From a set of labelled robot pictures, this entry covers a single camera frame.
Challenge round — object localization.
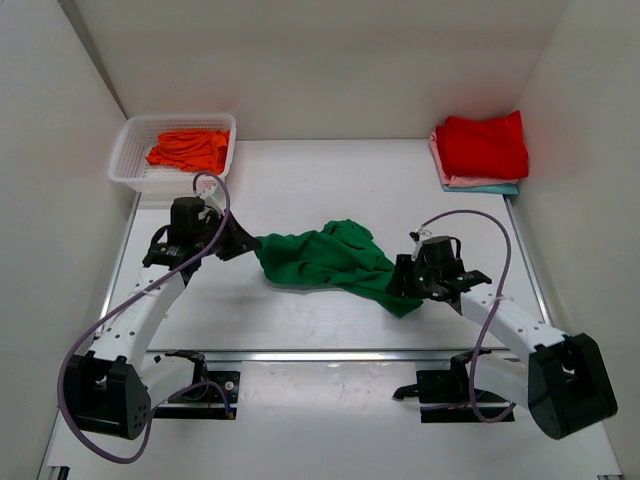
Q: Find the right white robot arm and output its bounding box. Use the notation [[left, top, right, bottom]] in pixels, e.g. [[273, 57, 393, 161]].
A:
[[387, 233, 618, 440]]

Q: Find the red folded t shirt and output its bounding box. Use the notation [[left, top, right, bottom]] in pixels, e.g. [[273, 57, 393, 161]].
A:
[[434, 110, 529, 183]]

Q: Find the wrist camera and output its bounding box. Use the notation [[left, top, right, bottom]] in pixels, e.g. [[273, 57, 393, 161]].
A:
[[197, 184, 227, 216], [409, 226, 434, 260]]

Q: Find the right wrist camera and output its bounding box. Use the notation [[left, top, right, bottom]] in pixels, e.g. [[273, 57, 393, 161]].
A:
[[409, 226, 434, 260]]

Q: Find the pink folded t shirt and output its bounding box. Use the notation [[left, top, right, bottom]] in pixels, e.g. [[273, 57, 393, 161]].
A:
[[429, 131, 513, 188]]

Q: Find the orange t shirt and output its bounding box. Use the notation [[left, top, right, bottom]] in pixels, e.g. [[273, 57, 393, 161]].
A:
[[146, 129, 231, 175]]

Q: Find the light blue folded t shirt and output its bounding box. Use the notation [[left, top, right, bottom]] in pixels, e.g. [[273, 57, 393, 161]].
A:
[[442, 183, 519, 196]]

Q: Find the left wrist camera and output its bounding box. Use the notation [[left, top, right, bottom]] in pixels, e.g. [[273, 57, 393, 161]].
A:
[[197, 184, 227, 216]]

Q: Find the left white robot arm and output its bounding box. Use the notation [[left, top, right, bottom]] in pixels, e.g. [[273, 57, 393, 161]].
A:
[[62, 197, 261, 440]]

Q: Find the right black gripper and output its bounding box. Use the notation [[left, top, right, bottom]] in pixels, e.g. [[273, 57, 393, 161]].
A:
[[387, 254, 440, 299]]

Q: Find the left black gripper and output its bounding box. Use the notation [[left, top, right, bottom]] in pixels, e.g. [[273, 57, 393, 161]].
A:
[[198, 204, 263, 258]]

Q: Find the green t shirt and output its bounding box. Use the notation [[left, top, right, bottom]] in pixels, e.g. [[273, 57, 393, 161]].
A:
[[255, 219, 423, 318]]

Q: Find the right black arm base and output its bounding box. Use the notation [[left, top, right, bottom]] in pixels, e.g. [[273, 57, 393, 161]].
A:
[[392, 350, 483, 424]]

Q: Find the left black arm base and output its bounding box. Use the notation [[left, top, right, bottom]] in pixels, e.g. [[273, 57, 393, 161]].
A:
[[139, 350, 240, 420]]

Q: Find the white plastic basket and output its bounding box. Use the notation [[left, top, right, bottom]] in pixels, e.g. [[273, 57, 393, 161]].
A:
[[108, 113, 237, 195]]

